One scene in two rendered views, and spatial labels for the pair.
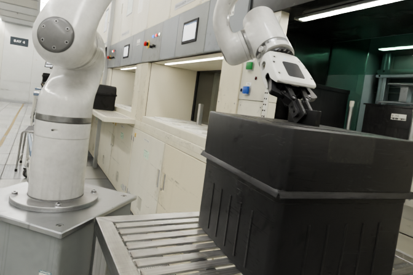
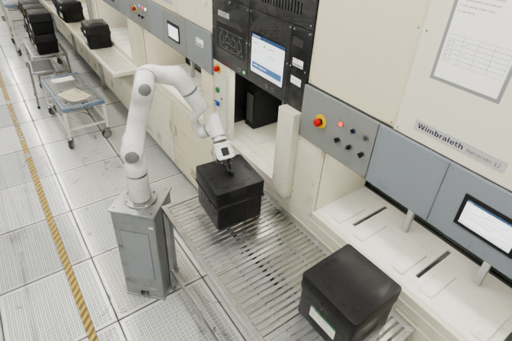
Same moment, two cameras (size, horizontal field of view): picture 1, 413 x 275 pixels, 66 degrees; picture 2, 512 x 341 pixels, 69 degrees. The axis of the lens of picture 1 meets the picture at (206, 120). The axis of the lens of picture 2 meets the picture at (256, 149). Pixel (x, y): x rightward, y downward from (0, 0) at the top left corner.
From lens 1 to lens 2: 160 cm
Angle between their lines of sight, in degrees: 31
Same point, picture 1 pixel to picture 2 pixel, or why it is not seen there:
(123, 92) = (112, 15)
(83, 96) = (143, 166)
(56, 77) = not seen: hidden behind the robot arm
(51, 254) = (152, 222)
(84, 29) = (141, 152)
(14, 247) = (136, 221)
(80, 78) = not seen: hidden behind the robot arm
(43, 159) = (136, 191)
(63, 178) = (144, 195)
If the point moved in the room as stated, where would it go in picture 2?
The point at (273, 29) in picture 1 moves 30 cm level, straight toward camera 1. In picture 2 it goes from (216, 130) to (208, 162)
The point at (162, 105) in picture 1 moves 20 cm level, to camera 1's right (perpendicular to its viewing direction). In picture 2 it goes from (159, 57) to (180, 58)
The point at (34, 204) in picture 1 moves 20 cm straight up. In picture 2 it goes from (137, 206) to (132, 179)
